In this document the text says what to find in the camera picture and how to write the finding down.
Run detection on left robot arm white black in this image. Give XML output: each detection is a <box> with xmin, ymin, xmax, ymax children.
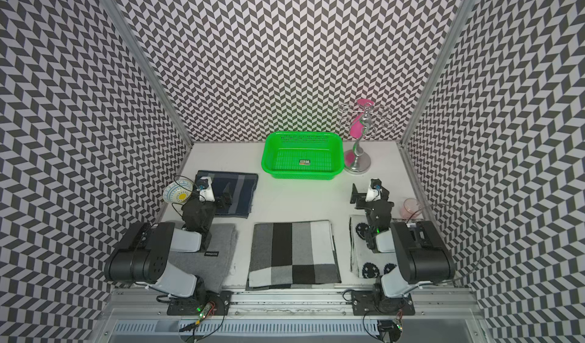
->
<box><xmin>104</xmin><ymin>188</ymin><xmax>232</xmax><ymax>305</ymax></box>

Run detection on right aluminium corner post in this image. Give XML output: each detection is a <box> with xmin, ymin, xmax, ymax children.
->
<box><xmin>400</xmin><ymin>0</ymin><xmax>477</xmax><ymax>147</ymax></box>

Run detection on patterned ceramic bowl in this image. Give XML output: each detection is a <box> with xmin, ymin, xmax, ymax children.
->
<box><xmin>162</xmin><ymin>178</ymin><xmax>193</xmax><ymax>204</ymax></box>

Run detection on smiley face patterned scarf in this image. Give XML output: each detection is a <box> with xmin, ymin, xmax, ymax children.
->
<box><xmin>350</xmin><ymin>215</ymin><xmax>398</xmax><ymax>280</ymax></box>

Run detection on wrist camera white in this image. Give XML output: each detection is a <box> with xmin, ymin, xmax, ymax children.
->
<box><xmin>365</xmin><ymin>178</ymin><xmax>382</xmax><ymax>202</ymax></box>
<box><xmin>195</xmin><ymin>176</ymin><xmax>215</xmax><ymax>202</ymax></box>

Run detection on grey scarf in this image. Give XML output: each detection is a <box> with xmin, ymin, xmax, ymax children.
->
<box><xmin>168</xmin><ymin>223</ymin><xmax>238</xmax><ymax>293</ymax></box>

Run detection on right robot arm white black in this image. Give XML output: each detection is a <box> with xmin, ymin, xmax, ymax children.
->
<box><xmin>350</xmin><ymin>179</ymin><xmax>456</xmax><ymax>304</ymax></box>

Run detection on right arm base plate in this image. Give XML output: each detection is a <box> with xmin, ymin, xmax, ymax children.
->
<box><xmin>344</xmin><ymin>290</ymin><xmax>416</xmax><ymax>316</ymax></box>

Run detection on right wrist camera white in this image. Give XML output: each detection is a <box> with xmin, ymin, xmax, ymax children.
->
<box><xmin>365</xmin><ymin>178</ymin><xmax>382</xmax><ymax>202</ymax></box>

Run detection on aluminium corner post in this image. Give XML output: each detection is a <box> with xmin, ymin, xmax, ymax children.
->
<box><xmin>99</xmin><ymin>0</ymin><xmax>193</xmax><ymax>149</ymax></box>
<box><xmin>400</xmin><ymin>0</ymin><xmax>477</xmax><ymax>147</ymax></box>

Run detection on silver pink jewellery stand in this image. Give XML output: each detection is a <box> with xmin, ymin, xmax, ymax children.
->
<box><xmin>340</xmin><ymin>98</ymin><xmax>391</xmax><ymax>179</ymax></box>

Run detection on aluminium front rail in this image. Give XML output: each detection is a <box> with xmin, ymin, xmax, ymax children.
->
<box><xmin>100</xmin><ymin>287</ymin><xmax>483</xmax><ymax>320</ymax></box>

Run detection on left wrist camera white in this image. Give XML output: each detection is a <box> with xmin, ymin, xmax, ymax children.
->
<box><xmin>195</xmin><ymin>176</ymin><xmax>215</xmax><ymax>202</ymax></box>

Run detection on black white checked scarf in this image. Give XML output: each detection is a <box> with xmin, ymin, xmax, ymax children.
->
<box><xmin>247</xmin><ymin>220</ymin><xmax>341</xmax><ymax>290</ymax></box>

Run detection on navy blue striped scarf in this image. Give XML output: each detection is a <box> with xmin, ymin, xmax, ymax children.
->
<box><xmin>196</xmin><ymin>170</ymin><xmax>259</xmax><ymax>218</ymax></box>

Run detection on left aluminium corner post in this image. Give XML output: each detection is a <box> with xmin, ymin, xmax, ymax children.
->
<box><xmin>99</xmin><ymin>0</ymin><xmax>193</xmax><ymax>149</ymax></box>

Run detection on pink plastic cup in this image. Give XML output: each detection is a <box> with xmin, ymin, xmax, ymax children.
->
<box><xmin>400</xmin><ymin>198</ymin><xmax>420</xmax><ymax>220</ymax></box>

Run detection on green plastic basket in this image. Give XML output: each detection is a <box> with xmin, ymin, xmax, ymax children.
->
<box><xmin>261</xmin><ymin>131</ymin><xmax>344</xmax><ymax>181</ymax></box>

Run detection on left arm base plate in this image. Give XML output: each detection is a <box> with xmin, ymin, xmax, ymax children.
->
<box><xmin>166</xmin><ymin>291</ymin><xmax>233</xmax><ymax>316</ymax></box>

